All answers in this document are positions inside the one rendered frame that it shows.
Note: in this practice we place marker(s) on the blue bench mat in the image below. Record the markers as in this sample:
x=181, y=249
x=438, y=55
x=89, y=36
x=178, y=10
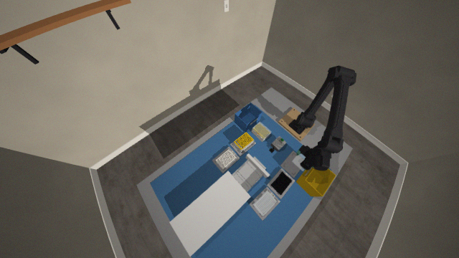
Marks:
x=244, y=235

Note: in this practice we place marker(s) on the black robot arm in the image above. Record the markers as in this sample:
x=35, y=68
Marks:
x=331, y=141

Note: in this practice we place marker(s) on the yellow open-top bin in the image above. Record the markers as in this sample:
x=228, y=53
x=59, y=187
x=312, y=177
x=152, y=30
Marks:
x=315, y=182

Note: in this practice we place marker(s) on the white multiwell plate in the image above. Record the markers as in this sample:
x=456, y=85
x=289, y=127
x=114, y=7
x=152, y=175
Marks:
x=264, y=203

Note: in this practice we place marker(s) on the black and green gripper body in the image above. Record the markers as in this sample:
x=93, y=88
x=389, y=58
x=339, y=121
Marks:
x=303, y=149

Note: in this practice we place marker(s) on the white button box with green key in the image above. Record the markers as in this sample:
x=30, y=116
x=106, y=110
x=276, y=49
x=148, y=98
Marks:
x=277, y=144

